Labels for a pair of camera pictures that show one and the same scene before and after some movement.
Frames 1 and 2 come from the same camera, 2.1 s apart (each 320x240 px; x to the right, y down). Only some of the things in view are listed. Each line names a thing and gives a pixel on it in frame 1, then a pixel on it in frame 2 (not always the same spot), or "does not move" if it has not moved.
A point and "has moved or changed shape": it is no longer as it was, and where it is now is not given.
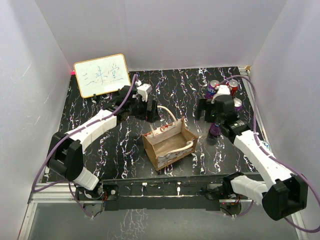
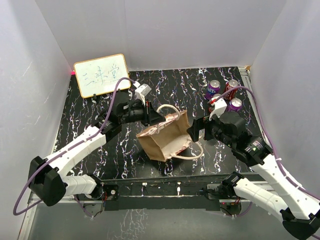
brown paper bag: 170,144 has moved or changed shape
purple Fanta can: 211,88 does not move
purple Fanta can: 238,104 does not move
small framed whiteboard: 102,75 does not move
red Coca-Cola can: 233,86 does not move
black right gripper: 202,105 → 198,123
